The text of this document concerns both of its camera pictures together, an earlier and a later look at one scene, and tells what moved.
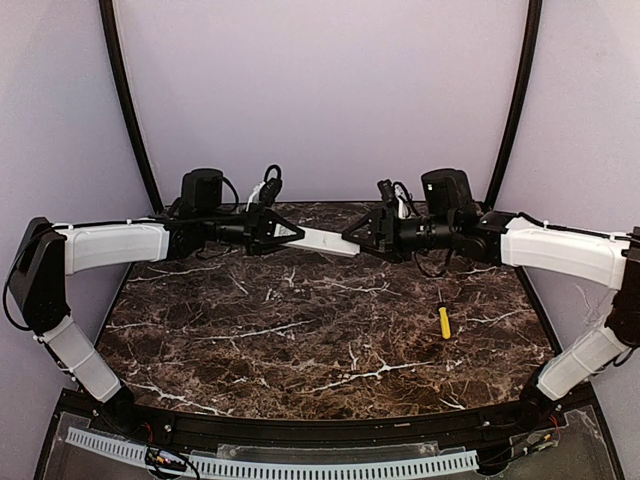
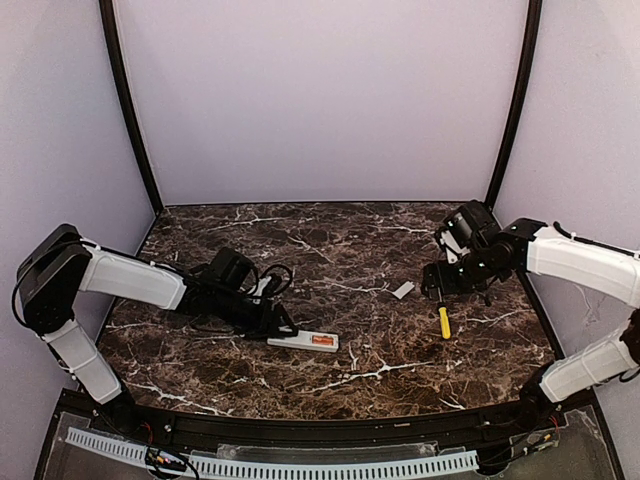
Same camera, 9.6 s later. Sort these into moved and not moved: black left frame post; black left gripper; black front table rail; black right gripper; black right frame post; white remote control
Moved: black right gripper; black left gripper; white remote control
Not moved: black front table rail; black right frame post; black left frame post
